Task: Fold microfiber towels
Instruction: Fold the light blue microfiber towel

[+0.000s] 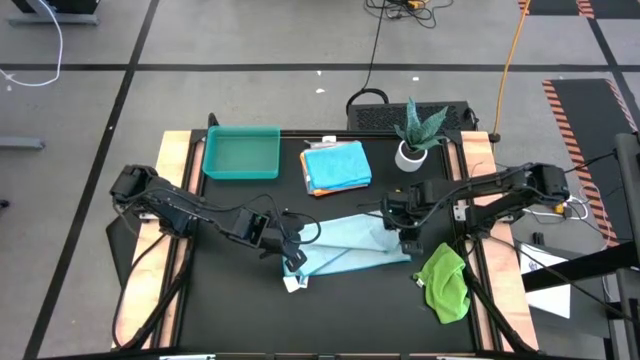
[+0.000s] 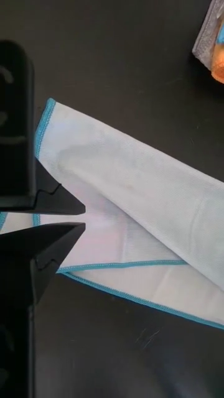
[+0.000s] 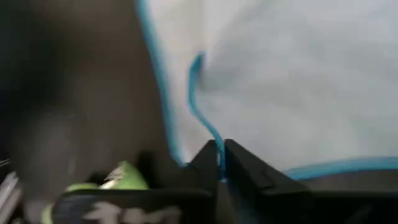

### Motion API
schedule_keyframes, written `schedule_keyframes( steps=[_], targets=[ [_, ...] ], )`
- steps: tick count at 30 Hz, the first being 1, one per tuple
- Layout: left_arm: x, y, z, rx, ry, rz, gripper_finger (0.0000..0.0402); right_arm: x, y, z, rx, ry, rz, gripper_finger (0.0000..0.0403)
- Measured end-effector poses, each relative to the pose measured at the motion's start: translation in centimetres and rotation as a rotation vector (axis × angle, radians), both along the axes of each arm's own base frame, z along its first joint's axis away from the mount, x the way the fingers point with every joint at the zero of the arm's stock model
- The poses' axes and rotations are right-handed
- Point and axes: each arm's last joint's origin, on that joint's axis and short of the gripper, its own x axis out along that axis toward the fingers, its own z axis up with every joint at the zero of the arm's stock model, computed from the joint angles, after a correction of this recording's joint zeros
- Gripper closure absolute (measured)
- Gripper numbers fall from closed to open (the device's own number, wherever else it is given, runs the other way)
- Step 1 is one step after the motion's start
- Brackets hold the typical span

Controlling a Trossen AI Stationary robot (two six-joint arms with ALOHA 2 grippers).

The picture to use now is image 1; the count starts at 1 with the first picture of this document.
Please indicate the green plant in white pot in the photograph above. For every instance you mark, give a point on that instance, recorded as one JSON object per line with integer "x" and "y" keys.
{"x": 411, "y": 157}

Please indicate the orange microfiber towel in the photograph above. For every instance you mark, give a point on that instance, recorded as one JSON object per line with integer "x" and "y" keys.
{"x": 306, "y": 175}

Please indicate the black camera stand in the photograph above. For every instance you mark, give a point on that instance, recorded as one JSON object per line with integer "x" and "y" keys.
{"x": 629, "y": 200}

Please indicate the white paper sheet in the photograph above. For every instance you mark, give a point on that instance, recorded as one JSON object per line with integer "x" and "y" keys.
{"x": 550, "y": 300}

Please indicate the black perforated computer case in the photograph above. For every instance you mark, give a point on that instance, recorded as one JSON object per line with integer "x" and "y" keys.
{"x": 375, "y": 117}

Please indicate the teal plastic tray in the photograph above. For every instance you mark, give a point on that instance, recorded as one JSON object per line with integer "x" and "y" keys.
{"x": 241, "y": 152}

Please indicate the small white towel label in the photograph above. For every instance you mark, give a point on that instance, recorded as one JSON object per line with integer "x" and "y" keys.
{"x": 419, "y": 283}

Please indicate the grey desk foot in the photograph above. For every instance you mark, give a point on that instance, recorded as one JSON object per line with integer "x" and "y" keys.
{"x": 50, "y": 19}

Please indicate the yellow plug connector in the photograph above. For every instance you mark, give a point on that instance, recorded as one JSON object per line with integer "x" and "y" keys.
{"x": 560, "y": 209}

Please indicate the bright blue microfiber towel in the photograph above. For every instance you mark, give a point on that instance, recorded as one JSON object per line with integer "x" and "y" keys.
{"x": 337, "y": 167}

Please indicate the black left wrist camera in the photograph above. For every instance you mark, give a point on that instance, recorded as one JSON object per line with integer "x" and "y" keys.
{"x": 251, "y": 226}

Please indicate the grey floor bar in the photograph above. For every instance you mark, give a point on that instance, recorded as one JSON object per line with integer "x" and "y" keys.
{"x": 20, "y": 143}

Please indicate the wooden side board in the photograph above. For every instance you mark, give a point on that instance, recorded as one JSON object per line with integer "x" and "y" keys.
{"x": 175, "y": 145}
{"x": 477, "y": 147}

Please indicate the black table clamp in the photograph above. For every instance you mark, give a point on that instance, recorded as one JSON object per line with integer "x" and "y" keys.
{"x": 213, "y": 120}

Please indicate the green microfiber towel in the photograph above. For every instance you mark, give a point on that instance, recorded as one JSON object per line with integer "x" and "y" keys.
{"x": 445, "y": 290}

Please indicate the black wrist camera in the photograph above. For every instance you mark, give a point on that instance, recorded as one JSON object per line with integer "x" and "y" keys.
{"x": 422, "y": 193}
{"x": 251, "y": 226}

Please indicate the small black block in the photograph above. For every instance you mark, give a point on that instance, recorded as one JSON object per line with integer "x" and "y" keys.
{"x": 538, "y": 238}

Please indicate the light blue teal-edged towel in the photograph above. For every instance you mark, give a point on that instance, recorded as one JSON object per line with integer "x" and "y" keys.
{"x": 350, "y": 245}

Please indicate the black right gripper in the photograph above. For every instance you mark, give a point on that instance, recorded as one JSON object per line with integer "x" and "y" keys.
{"x": 400, "y": 210}

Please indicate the black flat panel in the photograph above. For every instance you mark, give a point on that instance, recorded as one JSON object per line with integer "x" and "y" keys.
{"x": 120, "y": 245}

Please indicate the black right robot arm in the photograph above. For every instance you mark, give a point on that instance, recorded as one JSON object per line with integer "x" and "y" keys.
{"x": 490, "y": 192}

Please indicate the large hazard-striped floor mat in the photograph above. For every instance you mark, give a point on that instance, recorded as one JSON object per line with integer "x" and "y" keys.
{"x": 585, "y": 125}

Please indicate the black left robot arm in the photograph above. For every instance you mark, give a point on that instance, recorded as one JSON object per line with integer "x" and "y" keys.
{"x": 175, "y": 207}

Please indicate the white paper hang tag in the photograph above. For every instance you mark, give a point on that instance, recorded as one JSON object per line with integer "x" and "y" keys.
{"x": 292, "y": 284}
{"x": 329, "y": 139}

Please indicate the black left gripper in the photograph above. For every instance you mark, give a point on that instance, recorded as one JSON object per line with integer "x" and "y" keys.
{"x": 280, "y": 240}

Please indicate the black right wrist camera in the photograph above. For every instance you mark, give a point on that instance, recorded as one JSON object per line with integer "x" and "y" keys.
{"x": 422, "y": 193}

